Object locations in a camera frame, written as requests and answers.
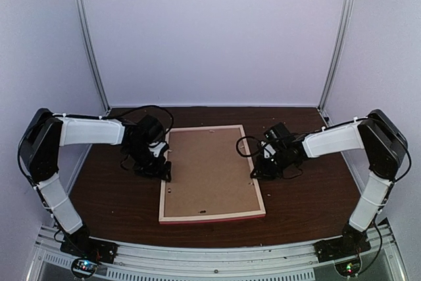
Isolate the right aluminium corner post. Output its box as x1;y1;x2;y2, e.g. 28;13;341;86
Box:
318;0;355;113

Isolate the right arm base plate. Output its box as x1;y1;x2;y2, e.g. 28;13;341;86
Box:
313;236;371;263

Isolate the right round controller board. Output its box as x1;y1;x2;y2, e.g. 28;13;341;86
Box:
335;258;361;278

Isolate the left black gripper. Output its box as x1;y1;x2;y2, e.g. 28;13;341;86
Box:
125;142;172;182

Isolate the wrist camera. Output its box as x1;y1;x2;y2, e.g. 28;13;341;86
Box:
264;122;292;141
137;115;164;143

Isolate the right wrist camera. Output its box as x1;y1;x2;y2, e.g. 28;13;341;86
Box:
264;122;292;141

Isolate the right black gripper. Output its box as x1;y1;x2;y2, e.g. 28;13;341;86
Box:
253;149;295;181

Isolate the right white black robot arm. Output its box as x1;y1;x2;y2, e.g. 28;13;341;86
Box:
250;109;410;256

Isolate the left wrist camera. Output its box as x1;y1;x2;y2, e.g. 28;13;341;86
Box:
137;115;164;143

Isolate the round controller board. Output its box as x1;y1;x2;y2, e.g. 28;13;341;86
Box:
335;258;361;278
70;257;100;279

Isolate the aluminium corner post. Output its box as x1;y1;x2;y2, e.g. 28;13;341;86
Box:
75;0;111;113
318;0;355;113

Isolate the left aluminium corner post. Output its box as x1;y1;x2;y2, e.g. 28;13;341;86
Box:
75;0;111;113

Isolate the left round controller board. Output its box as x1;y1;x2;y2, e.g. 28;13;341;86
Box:
70;257;100;279

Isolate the light wooden picture frame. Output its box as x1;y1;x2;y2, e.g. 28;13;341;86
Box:
159;124;266;226

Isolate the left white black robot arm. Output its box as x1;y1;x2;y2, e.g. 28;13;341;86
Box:
17;108;172;257

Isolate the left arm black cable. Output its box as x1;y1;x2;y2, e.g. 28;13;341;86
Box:
114;105;174;137

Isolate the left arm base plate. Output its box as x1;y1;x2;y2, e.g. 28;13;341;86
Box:
60;233;118;264

